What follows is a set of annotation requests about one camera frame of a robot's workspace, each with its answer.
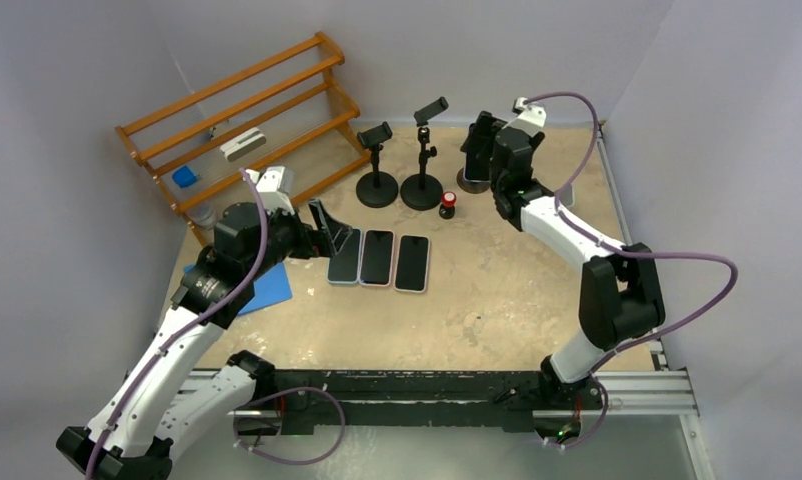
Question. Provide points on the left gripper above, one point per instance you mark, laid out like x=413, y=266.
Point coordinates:
x=323, y=241

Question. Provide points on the black phone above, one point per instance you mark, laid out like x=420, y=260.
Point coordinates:
x=474, y=169
x=412, y=264

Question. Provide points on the light blue case phone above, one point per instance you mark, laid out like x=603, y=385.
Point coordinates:
x=343, y=269

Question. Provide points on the pink case phone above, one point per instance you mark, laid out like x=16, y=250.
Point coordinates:
x=377, y=258

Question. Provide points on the black phone stand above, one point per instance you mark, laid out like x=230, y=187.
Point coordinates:
x=423, y=191
x=376, y=189

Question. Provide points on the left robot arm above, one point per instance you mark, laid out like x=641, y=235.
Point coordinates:
x=144, y=430

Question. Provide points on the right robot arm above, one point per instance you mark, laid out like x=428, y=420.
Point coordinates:
x=620, y=295

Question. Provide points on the silver phone stand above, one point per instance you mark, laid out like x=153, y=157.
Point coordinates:
x=567, y=196

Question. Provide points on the red black stamp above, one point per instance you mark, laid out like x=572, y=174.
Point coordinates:
x=447, y=209

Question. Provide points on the blue mat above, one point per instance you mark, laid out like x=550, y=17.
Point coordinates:
x=275, y=288

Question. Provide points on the orange wooden rack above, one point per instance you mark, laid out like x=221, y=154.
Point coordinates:
x=342, y=107

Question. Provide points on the white eraser block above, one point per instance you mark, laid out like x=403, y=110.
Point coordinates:
x=243, y=144

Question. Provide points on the clear plastic cup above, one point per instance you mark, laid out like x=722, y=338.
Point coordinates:
x=203, y=215

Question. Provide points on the blue cube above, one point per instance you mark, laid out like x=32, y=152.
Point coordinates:
x=184, y=177

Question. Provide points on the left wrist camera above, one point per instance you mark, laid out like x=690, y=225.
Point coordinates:
x=274, y=186

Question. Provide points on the black base frame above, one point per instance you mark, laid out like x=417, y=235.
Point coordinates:
x=524, y=401

